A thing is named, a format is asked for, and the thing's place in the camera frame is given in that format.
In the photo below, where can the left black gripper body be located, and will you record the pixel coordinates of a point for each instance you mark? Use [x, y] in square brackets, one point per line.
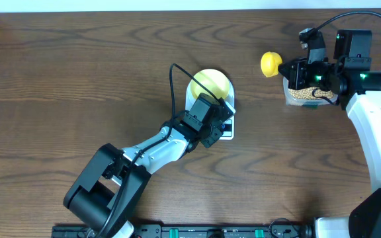
[219, 122]

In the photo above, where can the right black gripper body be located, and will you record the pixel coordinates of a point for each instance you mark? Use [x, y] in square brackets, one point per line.
[315, 75]

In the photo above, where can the yellow measuring scoop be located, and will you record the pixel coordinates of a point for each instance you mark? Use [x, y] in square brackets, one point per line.
[269, 64]

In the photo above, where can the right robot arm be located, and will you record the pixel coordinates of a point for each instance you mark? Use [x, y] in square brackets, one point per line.
[358, 91]

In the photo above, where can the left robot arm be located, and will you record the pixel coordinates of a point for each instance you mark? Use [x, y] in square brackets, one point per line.
[106, 192]

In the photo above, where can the pale yellow bowl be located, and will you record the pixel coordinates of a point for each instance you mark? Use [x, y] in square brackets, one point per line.
[215, 81]

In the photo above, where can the soybeans in container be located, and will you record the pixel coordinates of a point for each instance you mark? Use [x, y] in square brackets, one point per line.
[312, 93]

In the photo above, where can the clear plastic container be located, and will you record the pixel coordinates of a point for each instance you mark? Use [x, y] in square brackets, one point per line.
[301, 102]

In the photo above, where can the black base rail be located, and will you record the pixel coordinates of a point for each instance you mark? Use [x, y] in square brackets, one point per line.
[159, 231]

